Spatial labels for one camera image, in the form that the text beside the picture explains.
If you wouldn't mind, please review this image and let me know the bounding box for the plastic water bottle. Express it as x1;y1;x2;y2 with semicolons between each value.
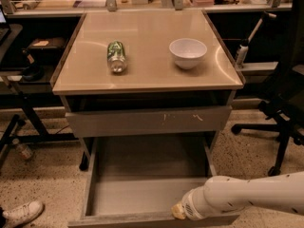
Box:
12;139;33;161

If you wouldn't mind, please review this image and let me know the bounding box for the black office chair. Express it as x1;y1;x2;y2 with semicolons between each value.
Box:
231;0;304;177

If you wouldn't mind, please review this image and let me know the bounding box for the grey drawer cabinet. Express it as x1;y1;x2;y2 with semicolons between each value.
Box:
51;9;244;161

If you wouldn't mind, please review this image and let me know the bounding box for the black side desk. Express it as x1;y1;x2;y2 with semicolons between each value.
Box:
0;23;77;169

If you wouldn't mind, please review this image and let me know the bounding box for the grey top drawer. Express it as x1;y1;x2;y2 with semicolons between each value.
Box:
66;105;232;138

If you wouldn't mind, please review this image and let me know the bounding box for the white handheld tool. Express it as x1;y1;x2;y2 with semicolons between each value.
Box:
235;11;276;67

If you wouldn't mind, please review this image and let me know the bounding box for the white sneaker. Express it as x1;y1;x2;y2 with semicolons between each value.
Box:
0;200;44;228

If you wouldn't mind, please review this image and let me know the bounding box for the grey drawer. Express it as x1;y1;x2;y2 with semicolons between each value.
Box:
67;134;238;228
66;105;232;138

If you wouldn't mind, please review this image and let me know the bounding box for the green soda can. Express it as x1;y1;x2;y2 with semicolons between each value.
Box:
107;41;127;73

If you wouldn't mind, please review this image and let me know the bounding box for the white bowl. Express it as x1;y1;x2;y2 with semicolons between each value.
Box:
169;38;207;69

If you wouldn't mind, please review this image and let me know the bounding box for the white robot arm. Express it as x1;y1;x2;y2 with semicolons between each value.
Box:
171;172;304;220

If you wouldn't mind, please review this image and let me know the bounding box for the black box with label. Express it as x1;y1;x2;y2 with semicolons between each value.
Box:
28;37;67;59

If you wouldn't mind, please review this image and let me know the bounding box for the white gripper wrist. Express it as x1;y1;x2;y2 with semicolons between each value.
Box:
171;187;241;220

